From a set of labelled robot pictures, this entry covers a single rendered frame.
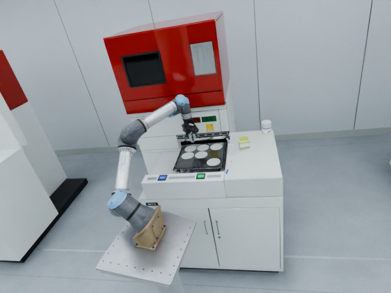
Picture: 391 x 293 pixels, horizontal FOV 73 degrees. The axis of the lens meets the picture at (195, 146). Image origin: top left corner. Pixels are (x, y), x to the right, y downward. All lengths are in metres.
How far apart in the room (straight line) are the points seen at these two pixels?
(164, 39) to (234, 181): 1.07
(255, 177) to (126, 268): 0.87
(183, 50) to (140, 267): 1.38
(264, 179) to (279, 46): 2.16
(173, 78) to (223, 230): 1.15
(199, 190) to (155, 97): 0.82
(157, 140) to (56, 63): 2.40
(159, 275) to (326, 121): 3.08
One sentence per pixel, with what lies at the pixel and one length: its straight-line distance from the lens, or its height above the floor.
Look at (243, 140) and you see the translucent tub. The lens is 1.89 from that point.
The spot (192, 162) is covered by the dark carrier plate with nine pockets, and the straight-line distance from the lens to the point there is 1.97.
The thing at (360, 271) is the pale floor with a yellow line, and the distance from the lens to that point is 2.49.
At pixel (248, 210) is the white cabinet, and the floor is 0.71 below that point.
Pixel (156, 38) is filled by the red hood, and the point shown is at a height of 1.76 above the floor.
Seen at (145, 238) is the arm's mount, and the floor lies 0.90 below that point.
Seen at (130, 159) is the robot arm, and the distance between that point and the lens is 1.67.
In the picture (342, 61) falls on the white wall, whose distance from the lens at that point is 3.68.
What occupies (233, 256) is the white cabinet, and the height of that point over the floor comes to 0.24.
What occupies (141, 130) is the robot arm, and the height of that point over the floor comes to 1.33.
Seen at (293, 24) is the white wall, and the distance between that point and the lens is 3.47.
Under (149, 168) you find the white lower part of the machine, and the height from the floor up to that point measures 0.65.
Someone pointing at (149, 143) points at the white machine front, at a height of 0.92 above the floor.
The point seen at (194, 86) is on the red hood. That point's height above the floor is 1.39.
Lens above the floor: 1.96
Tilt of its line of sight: 29 degrees down
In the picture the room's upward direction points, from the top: 11 degrees counter-clockwise
